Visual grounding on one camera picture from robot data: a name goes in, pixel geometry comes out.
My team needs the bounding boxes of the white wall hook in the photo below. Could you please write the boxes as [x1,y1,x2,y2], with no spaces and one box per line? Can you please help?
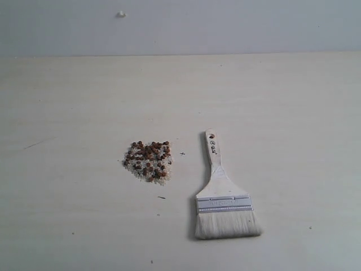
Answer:
[116,11,127,18]

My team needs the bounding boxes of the scattered brown pellets and grains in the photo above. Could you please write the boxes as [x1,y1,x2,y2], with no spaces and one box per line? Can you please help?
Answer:
[120,141,174,186]

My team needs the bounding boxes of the wooden paint brush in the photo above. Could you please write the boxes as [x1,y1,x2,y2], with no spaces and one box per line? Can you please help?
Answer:
[195,129,262,240]

